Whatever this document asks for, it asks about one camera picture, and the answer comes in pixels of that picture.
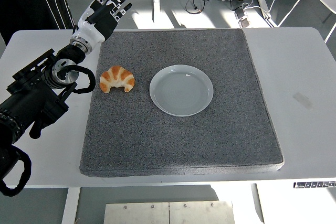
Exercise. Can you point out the table control panel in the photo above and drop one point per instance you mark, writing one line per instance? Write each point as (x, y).
(315, 184)

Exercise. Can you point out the grey speckled mat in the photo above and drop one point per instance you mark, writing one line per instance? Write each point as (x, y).
(183, 142)

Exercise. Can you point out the grey metal plate with screws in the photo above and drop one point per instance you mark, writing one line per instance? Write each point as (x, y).
(168, 213)

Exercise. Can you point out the person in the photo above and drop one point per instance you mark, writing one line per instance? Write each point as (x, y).
(31, 6)

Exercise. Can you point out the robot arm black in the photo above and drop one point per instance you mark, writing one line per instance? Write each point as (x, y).
(26, 98)

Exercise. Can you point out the white round plate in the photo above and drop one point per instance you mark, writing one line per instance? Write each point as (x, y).
(181, 93)

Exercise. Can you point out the white table leg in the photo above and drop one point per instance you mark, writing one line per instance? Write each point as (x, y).
(257, 203)
(70, 205)

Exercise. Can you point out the white slanted desk frame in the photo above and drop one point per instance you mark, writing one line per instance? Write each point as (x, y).
(263, 3)

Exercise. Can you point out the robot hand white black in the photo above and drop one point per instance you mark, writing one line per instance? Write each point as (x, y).
(89, 28)

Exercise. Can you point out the croissant bread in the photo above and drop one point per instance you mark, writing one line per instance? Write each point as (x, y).
(118, 77)

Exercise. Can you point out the grey power adapter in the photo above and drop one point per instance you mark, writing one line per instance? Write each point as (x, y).
(244, 21)

